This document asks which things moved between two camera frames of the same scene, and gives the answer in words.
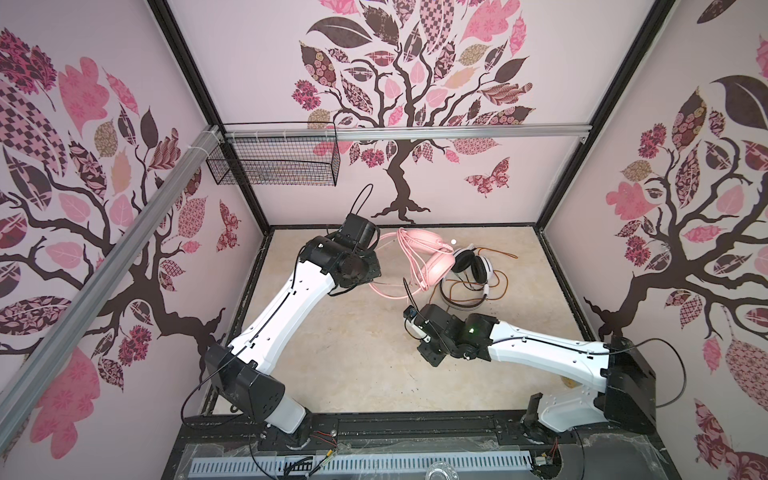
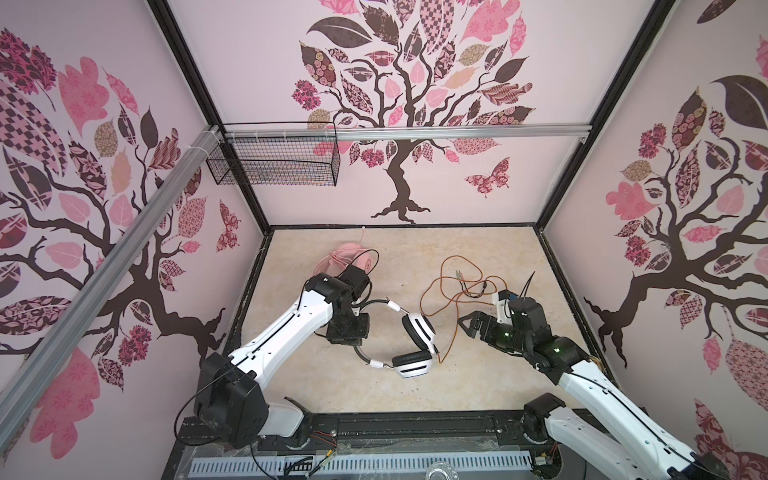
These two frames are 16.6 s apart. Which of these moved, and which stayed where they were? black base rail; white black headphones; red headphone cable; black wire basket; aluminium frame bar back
Moved: white black headphones; red headphone cable
Stayed: black wire basket; black base rail; aluminium frame bar back
